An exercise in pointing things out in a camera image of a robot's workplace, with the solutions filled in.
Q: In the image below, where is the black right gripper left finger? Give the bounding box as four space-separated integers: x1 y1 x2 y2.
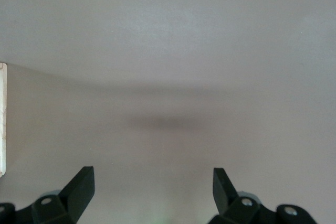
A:
0 166 95 224

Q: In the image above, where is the light wooden drawer cabinet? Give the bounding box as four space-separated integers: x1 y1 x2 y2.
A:
0 62 7 178

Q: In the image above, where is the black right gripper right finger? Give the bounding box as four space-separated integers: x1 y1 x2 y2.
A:
207 167 319 224

